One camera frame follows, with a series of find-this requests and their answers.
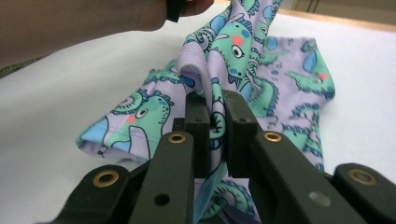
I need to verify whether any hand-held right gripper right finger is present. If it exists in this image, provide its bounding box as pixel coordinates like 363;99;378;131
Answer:
222;90;368;224

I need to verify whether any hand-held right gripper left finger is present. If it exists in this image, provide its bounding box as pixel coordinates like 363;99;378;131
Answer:
129;91;211;224

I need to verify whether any purple seahorse print baby suit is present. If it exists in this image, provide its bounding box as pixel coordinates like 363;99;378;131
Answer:
76;0;335;224

